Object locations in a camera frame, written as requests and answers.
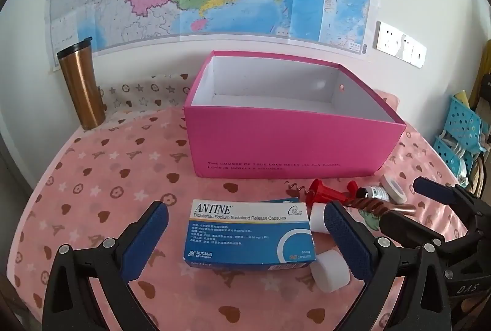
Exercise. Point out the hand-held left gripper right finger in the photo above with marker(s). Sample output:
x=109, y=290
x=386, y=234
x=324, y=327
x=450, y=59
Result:
x=343, y=235

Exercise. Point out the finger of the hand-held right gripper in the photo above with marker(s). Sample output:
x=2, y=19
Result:
x=435, y=191
x=410, y=227

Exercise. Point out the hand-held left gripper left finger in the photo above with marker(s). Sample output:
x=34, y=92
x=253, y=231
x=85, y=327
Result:
x=151, y=227

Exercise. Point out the white tape roll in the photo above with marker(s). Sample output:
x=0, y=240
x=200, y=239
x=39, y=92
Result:
x=391, y=187

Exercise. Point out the red corkscrew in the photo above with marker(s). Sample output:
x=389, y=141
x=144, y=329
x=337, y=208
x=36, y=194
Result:
x=326, y=193

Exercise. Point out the small dark glass vial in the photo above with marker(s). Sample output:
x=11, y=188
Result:
x=370, y=192

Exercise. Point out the blue and white medicine box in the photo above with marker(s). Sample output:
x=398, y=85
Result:
x=245, y=235

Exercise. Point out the pink cardboard box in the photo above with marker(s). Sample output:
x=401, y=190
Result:
x=287, y=139

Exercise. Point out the pink printed blanket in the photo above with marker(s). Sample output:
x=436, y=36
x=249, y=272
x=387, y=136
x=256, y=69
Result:
x=115, y=170

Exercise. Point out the yellow sponge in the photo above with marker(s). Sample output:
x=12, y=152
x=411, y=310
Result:
x=460, y=96

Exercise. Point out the black handbag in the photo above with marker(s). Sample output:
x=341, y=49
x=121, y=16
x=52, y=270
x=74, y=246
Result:
x=486, y=87

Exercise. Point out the bronze travel tumbler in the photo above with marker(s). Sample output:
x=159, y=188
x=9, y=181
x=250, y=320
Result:
x=82, y=89

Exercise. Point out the white wall switch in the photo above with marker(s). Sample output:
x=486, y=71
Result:
x=420, y=54

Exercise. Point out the white wall socket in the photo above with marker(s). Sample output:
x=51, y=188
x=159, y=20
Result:
x=406, y=46
x=385, y=37

